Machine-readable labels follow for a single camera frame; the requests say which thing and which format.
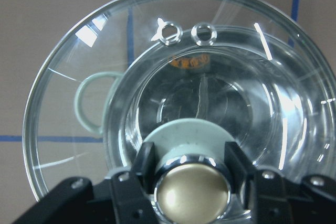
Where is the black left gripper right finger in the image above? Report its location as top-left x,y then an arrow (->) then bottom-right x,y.
224,142 -> 335,223

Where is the glass pot lid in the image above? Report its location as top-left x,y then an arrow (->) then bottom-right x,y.
17,0 -> 335,223

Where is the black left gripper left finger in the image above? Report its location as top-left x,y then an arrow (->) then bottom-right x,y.
15,142 -> 158,223

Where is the pale green cooking pot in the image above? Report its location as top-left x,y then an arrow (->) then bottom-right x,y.
73,25 -> 331,222

